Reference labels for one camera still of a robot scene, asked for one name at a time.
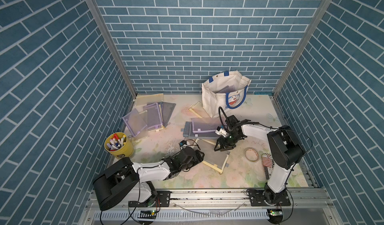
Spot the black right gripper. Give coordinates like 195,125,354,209
213,133,241,151

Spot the grey purple mesh pouch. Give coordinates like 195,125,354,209
183,118,222,140

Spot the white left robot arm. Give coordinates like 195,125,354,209
93,146,205,211

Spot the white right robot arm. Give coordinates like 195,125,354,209
214,116,306,206

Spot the white canvas Doraemon tote bag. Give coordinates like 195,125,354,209
202,70,252,118

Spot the yellow mesh pouch by bag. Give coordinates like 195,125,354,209
189,101,210,118

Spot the purple mesh pouch upright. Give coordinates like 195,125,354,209
144,102,163,131

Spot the clear tape roll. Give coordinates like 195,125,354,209
244,148,260,163

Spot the striped tape roll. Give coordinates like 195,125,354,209
261,154,274,180

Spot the yellow cup of markers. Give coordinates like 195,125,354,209
104,132,134,160

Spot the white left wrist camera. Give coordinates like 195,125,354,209
179,140,189,150

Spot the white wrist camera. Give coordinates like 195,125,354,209
179,140,189,150
215,127,228,138

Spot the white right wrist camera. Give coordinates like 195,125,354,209
215,127,228,138

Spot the aluminium front rail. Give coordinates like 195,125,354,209
86,188,334,209

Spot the aluminium corner frame post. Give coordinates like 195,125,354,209
273,0,332,98

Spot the left aluminium corner post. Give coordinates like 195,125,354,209
85,0,137,99

